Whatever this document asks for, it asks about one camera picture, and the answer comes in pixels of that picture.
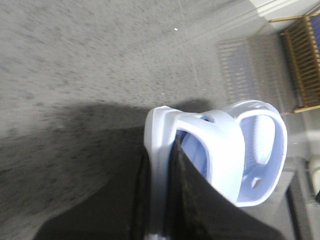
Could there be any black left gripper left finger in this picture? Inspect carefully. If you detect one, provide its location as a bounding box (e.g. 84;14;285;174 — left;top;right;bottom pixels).
34;139;150;240

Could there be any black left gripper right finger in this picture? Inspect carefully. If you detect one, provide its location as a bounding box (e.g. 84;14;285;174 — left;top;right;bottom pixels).
164;136;283;240

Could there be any light blue slipper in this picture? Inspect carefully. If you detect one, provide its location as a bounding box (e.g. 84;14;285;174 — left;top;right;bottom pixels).
143;100;288;240

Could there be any wooden slatted rack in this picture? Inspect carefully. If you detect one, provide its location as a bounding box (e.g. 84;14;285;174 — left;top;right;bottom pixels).
268;7;320;113

